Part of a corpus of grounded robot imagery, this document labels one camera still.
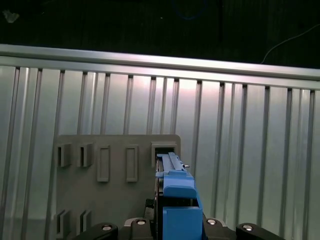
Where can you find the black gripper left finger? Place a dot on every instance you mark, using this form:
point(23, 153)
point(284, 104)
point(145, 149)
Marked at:
point(140, 230)

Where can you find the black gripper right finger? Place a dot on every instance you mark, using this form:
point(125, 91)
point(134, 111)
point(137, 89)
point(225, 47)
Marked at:
point(215, 231)

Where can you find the hard disk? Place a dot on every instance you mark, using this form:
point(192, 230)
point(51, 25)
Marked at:
point(178, 220)

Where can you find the grey plastic parts rack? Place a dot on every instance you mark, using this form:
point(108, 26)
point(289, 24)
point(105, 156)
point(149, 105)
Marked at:
point(115, 200)

